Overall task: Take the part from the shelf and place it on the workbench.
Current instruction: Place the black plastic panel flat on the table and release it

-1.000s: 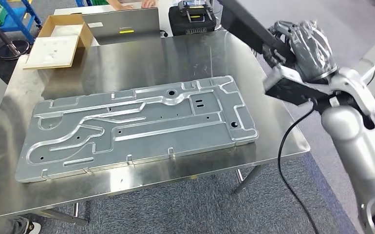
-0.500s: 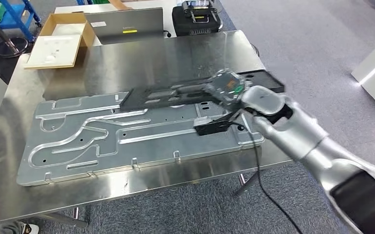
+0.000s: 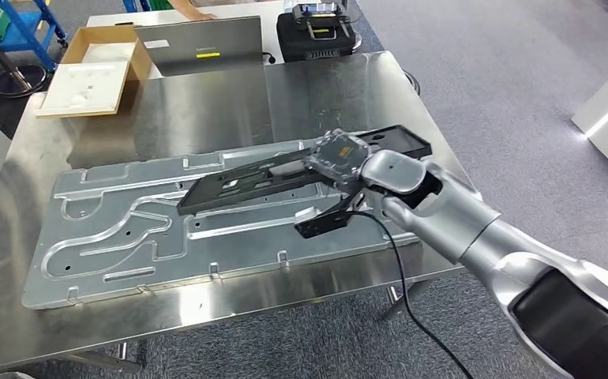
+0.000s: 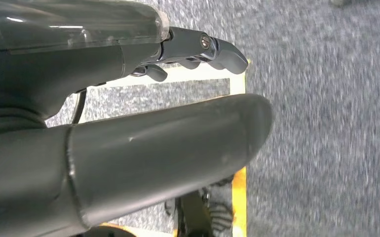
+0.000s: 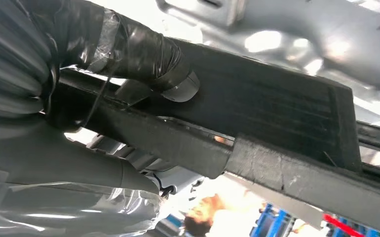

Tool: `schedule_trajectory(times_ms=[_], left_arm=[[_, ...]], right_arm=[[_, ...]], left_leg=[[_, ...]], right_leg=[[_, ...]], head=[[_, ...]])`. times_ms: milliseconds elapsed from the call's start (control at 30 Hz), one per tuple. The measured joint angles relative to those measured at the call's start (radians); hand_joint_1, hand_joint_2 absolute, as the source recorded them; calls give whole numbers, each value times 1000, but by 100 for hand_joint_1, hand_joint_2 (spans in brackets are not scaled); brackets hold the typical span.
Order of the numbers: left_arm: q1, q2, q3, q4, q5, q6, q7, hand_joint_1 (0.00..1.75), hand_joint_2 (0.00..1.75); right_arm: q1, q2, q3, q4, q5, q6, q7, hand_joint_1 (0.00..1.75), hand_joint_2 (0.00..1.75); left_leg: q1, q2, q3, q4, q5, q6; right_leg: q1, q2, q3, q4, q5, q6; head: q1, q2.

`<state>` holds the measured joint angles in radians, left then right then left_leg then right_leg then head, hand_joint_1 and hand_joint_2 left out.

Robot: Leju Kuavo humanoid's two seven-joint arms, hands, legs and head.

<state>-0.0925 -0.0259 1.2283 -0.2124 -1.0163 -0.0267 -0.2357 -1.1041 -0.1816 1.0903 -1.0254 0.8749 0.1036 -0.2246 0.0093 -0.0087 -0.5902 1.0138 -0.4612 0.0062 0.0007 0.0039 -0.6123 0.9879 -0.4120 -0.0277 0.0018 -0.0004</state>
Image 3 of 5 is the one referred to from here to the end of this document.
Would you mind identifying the black plastic plate bracket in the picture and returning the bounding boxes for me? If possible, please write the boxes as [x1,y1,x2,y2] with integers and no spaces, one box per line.
[176,124,433,216]

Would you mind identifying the stainless steel workbench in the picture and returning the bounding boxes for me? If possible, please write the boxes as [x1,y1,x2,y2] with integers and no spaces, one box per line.
[0,51,474,375]

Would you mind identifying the black equipment case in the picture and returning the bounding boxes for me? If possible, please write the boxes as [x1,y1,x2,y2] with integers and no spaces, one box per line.
[276,11,358,62]

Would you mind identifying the round metal stool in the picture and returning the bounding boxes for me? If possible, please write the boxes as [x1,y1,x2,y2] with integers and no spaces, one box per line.
[403,69,422,97]

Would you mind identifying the grey laptop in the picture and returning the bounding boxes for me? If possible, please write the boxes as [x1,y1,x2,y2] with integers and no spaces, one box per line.
[133,15,265,78]

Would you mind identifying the aluminium fixture plate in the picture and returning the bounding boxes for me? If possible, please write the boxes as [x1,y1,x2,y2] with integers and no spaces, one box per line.
[21,138,426,310]

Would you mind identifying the brown cardboard box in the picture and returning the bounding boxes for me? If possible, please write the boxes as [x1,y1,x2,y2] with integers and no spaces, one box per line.
[36,24,153,118]

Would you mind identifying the white foam insert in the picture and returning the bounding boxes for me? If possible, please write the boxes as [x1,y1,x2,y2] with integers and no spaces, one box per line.
[81,41,137,66]
[37,60,130,117]

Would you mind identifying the blue wheeled rack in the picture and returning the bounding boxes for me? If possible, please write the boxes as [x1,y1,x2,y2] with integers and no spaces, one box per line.
[0,0,69,72]

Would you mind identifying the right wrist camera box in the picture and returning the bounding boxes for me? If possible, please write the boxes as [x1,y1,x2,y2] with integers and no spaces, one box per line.
[293,194,365,240]

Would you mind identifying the black device with handle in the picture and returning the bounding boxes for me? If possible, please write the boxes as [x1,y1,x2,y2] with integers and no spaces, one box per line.
[291,2,351,41]

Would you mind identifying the chrome stanchion post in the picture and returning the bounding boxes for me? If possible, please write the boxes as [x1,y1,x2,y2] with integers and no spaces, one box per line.
[0,10,49,99]

